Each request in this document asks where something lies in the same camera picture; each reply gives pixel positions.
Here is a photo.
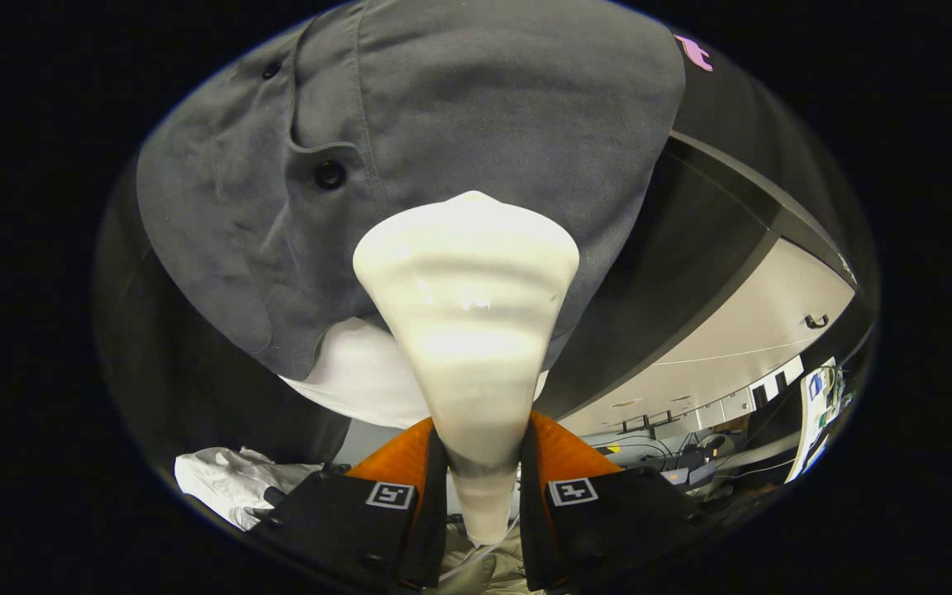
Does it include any cluttered white desk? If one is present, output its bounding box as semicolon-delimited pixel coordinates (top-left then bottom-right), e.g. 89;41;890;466
786;357;845;484

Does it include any cream mannequin torso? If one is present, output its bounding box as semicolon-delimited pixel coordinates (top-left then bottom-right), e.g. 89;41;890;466
278;318;551;431

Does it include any grey button shirt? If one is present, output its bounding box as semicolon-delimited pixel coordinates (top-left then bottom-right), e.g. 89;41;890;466
136;0;688;381

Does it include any crumpled white cloth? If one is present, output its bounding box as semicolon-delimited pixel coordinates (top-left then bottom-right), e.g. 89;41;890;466
174;446;328;531

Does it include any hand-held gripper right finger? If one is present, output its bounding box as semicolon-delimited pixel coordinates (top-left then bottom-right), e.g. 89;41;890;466
519;411;712;594

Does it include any white garment steamer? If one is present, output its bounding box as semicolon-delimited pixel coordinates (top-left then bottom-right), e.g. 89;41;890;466
352;190;581;546

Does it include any khaki cloth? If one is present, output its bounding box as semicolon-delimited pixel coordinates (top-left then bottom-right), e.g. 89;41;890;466
441;521;526;595

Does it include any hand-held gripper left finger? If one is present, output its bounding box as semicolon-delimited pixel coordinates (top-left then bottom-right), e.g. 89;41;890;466
249;416;450;594

